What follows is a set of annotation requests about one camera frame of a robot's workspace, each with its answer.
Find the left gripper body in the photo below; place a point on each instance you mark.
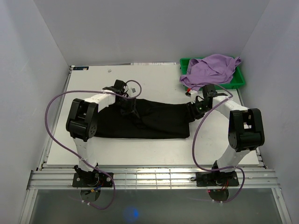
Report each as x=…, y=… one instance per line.
x=127, y=106

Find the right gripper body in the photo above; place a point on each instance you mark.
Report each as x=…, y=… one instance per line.
x=200, y=109

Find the black trousers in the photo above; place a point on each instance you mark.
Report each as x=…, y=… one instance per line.
x=153, y=120

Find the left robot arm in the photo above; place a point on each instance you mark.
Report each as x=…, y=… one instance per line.
x=82, y=124

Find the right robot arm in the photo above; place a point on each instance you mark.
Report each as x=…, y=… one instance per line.
x=245, y=134

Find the purple trousers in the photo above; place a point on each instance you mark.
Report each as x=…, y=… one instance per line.
x=216, y=69

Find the green plastic bin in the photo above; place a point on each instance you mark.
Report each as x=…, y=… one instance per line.
x=237, y=81

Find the papers behind table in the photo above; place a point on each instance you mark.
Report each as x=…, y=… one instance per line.
x=154, y=63

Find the blue label sticker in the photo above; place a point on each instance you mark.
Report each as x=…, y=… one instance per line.
x=80, y=68

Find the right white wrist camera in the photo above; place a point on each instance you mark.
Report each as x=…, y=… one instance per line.
x=192, y=95

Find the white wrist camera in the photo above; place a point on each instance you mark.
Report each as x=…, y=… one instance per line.
x=132, y=90
x=192, y=95

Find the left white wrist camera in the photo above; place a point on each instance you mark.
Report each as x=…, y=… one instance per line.
x=132, y=90

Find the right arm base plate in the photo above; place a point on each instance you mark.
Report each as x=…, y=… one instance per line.
x=217, y=178

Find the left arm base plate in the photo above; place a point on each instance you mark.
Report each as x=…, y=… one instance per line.
x=97, y=180

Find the aluminium frame rail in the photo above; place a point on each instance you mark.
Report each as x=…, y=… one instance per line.
x=147, y=178

